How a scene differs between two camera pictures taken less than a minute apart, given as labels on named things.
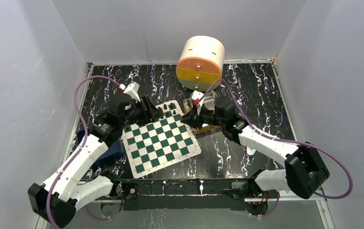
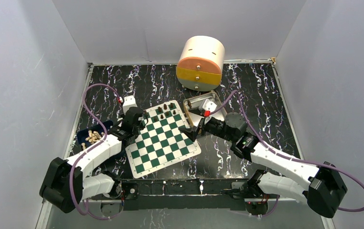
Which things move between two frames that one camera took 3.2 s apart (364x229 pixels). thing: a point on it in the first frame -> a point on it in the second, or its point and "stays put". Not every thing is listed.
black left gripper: x=154 y=115 -> x=141 y=126
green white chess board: x=155 y=145 stays put
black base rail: x=186 y=194 stays put
